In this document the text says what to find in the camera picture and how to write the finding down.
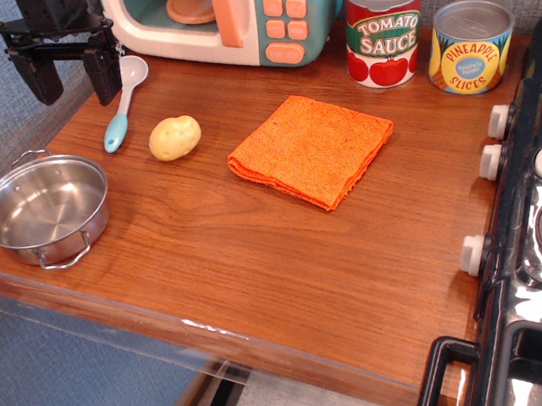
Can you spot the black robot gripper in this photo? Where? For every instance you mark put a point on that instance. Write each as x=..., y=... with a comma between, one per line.
x=51, y=30

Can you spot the orange cloth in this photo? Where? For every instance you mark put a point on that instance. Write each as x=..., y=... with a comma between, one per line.
x=311, y=150

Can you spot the yellow toy potato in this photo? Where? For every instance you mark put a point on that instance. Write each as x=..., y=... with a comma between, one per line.
x=174, y=138

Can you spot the stainless steel pot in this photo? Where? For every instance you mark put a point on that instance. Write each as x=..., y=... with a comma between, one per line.
x=53, y=208

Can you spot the toy microwave teal and cream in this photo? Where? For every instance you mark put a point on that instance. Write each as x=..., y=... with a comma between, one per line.
x=280, y=33

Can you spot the tomato sauce can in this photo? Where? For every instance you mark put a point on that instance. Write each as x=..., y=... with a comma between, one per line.
x=382, y=41

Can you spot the pineapple slices can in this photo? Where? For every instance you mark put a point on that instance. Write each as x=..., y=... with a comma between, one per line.
x=470, y=45

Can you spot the white stove knob upper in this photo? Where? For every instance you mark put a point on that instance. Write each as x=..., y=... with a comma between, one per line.
x=498, y=121

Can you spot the white stove knob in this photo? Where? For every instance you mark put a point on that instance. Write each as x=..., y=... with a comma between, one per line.
x=498, y=121
x=471, y=254
x=490, y=161

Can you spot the white stove knob middle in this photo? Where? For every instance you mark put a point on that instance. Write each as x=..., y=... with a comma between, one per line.
x=490, y=161

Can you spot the white stove knob lower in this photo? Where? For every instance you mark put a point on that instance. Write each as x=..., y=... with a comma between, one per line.
x=471, y=254

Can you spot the black toy stove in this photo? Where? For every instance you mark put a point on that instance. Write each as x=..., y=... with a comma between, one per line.
x=508, y=309

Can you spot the white spoon teal handle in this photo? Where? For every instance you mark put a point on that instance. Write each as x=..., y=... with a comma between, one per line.
x=134, y=71

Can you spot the black oven door handle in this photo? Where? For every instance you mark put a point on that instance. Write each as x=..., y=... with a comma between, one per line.
x=444, y=351

